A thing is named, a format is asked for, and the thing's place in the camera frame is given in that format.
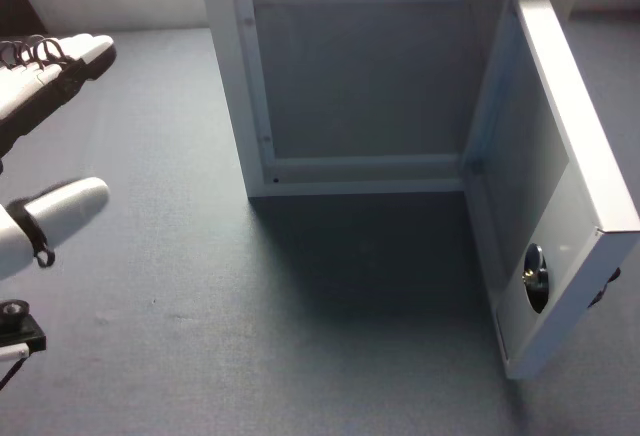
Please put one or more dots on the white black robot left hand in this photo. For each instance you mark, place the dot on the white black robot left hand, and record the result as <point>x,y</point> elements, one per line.
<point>45,66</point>

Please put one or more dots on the white cabinet door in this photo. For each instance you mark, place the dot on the white cabinet door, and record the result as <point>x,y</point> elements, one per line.
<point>530,156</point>

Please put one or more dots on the silver door lock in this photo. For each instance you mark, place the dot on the silver door lock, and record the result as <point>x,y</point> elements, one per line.
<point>535,276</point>

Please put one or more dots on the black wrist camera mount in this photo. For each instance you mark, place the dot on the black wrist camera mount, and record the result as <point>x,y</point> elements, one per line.
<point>22,328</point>

